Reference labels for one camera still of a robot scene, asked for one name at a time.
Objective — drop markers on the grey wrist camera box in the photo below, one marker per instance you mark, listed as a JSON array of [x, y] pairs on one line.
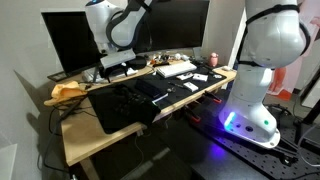
[[117, 58]]

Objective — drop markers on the small white box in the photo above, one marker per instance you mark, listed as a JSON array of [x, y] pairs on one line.
[[190, 86]]

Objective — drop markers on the small white flat packet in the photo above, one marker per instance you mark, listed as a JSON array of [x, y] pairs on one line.
[[184, 76]]

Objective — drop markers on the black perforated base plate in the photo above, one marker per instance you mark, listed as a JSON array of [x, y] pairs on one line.
[[253, 160]]

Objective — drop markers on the black round pouch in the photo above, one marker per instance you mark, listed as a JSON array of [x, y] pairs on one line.
[[140, 62]]

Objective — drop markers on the yellow cloth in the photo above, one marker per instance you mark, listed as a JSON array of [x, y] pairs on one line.
[[65, 91]]

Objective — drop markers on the small orange toy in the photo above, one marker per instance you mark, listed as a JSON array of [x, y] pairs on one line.
[[153, 61]]

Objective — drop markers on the black desk mat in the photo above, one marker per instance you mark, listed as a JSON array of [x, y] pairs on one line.
[[106, 123]]

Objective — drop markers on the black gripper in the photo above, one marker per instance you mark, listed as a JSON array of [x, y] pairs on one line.
[[116, 69]]

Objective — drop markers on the small cluttered trinkets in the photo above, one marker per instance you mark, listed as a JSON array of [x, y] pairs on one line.
[[164, 57]]

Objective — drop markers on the white power adapter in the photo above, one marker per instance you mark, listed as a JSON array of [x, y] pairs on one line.
[[227, 68]]

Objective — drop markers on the white keyboard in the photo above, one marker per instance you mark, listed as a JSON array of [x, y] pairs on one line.
[[176, 69]]

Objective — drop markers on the white square card box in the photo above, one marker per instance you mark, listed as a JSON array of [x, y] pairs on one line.
[[200, 77]]

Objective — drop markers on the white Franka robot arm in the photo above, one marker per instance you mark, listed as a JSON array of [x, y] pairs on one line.
[[263, 36]]

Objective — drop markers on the black stand frame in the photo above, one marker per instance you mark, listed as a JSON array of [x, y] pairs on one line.
[[305, 123]]

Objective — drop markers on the black pen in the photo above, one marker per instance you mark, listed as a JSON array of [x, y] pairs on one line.
[[176, 85]]

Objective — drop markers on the black power strip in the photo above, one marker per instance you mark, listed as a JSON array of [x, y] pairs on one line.
[[70, 110]]

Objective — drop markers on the wide black computer monitor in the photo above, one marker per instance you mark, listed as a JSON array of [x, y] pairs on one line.
[[180, 26]]

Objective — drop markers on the black notebook white pages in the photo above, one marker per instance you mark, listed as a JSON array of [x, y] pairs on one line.
[[150, 88]]

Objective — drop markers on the pink pig toy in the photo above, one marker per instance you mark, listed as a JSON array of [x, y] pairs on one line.
[[213, 60]]

